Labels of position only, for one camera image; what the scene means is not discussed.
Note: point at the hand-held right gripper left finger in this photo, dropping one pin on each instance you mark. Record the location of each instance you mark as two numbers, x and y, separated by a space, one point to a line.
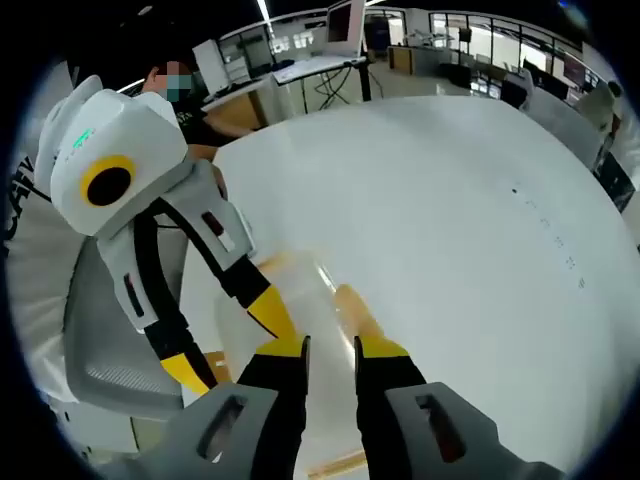
260 415

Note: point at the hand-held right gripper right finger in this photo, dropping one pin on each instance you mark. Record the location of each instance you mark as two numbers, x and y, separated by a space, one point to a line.
400 425

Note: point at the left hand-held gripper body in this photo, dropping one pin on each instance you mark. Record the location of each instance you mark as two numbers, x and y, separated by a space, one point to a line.
125 145

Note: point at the grey mesh office chair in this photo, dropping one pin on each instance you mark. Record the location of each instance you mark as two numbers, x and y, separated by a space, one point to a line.
110 350

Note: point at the person's white printed shirt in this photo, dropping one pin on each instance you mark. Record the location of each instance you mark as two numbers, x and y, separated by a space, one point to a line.
40 260

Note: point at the white computer monitor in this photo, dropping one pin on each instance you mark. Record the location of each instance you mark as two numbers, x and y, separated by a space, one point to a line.
210 65

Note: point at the square clear sheet yellow tape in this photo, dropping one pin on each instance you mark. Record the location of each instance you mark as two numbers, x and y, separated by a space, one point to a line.
320 295

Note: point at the white desk black legs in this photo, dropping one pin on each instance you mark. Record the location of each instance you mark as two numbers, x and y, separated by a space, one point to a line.
315 65

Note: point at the ceiling light strip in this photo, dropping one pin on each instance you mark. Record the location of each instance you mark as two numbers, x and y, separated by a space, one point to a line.
263 12

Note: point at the white framed monitor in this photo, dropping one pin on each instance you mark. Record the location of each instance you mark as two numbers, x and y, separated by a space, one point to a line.
345 22

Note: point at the wooden cabinet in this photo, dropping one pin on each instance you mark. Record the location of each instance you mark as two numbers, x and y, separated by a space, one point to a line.
400 60

